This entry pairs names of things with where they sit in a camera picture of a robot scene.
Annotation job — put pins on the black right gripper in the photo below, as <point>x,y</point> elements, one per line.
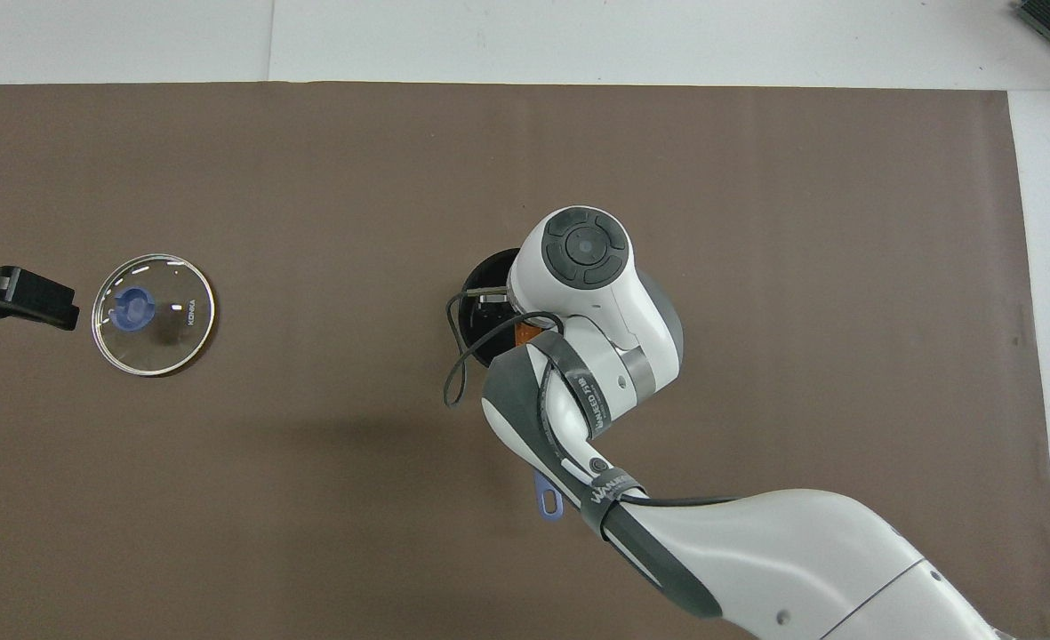
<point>493,311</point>

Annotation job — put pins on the brown table mat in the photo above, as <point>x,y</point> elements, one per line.
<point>311,489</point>

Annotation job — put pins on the glass lid blue knob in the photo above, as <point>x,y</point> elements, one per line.
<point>156,316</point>

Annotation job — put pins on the yellow corn cob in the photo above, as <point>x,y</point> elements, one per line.
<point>524,333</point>

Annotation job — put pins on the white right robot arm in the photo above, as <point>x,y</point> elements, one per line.
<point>756,551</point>

